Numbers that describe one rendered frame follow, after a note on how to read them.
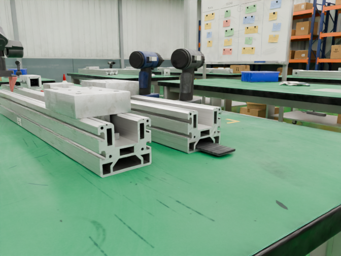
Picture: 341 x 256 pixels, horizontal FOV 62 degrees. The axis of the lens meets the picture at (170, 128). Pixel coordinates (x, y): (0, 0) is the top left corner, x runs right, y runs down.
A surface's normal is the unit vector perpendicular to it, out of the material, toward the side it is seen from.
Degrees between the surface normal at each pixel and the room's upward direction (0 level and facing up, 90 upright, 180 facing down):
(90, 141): 90
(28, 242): 0
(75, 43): 90
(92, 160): 90
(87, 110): 90
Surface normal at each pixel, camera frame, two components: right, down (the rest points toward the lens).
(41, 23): 0.58, 0.18
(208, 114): -0.76, 0.15
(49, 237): 0.00, -0.97
